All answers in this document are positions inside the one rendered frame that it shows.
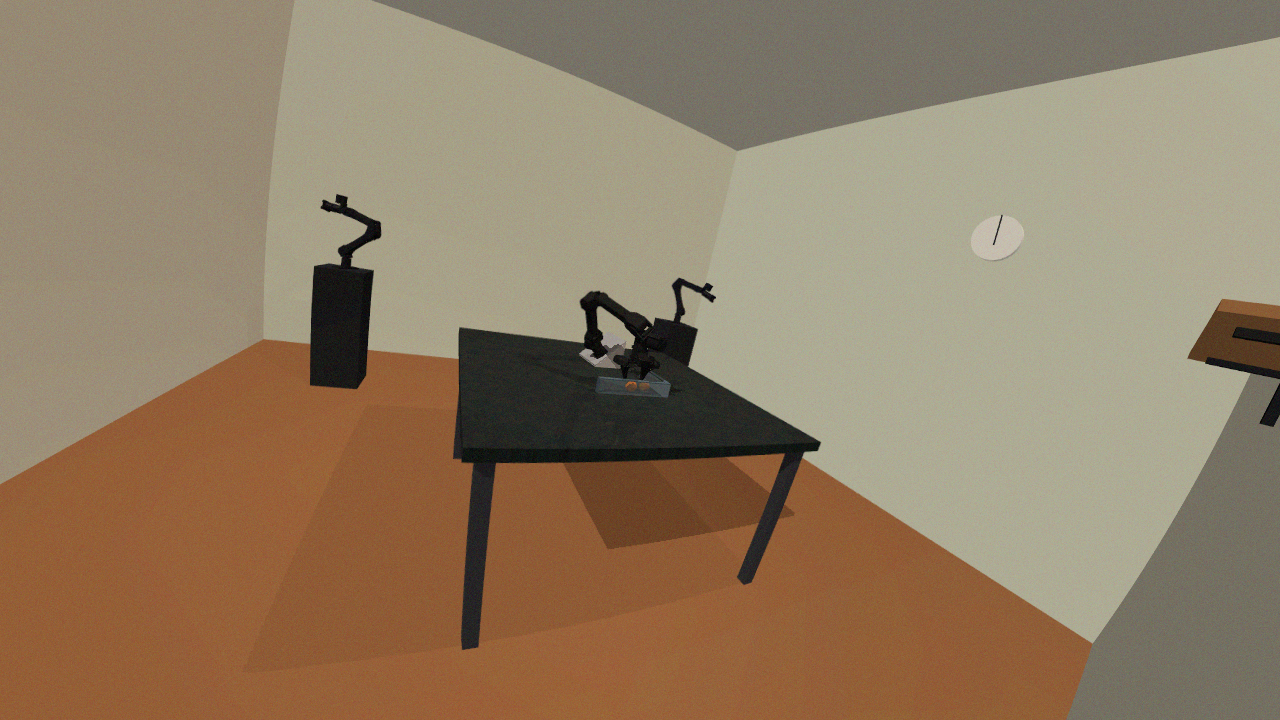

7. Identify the clear l-shaped low wall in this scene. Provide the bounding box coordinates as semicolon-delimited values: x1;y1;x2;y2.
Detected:
598;372;671;398

